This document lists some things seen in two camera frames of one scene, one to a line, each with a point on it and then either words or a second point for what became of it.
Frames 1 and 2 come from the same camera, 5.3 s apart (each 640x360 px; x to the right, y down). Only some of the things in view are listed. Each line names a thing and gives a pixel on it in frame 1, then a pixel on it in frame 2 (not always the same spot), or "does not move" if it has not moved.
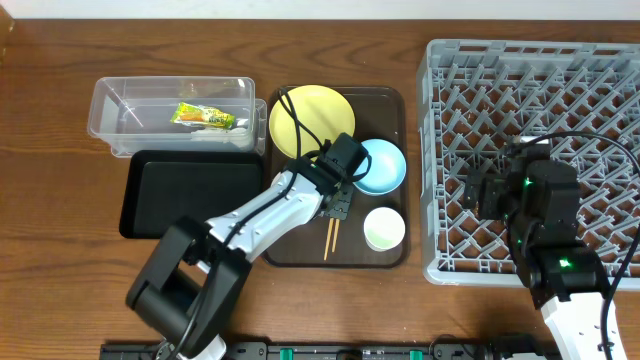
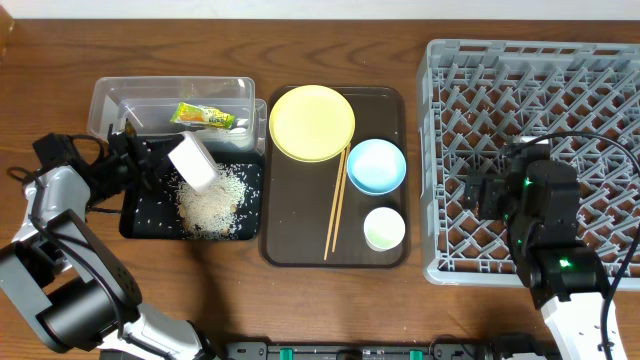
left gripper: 338,202 -> 148,161
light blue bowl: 383,170 does not move
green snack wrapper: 192,115 does not move
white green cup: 384,229 does not move
